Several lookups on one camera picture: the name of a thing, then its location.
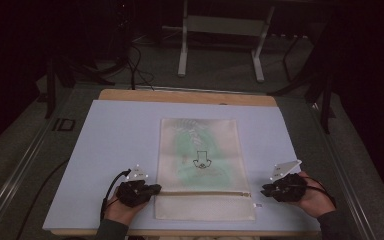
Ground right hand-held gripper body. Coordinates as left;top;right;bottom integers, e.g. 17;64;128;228
269;159;308;203

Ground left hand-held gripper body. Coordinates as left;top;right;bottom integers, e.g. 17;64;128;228
116;163;152;208

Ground white mesh zipper bag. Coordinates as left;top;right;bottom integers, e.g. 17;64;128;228
151;117;257;222

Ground person's left hand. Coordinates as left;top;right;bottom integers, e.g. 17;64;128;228
104;187;150;228

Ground person's right hand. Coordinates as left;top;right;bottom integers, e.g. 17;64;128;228
293;171;337;220

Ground green garment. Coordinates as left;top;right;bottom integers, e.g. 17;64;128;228
174;128;235;188

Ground light blue mat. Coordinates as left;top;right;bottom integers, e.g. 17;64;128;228
42;99;322;232

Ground black stand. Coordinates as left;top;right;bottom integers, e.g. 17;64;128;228
44;54;116;120
267;31;337;135

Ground white metal stand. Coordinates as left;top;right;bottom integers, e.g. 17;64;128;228
177;0;276;84

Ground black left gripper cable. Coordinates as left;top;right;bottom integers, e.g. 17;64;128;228
99;168;132;222

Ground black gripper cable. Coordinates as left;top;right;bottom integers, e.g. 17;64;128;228
99;168;132;222
304;175;338;208

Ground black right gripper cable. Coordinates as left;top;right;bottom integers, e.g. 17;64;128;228
304;175;338;208

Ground metal floor rail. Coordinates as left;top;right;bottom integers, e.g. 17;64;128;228
308;101;379;240
0;114;63;240

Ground black floor cable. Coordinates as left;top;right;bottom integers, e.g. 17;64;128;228
15;159;70;240

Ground black floor cables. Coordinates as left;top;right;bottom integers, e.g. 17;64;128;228
124;41;155;91

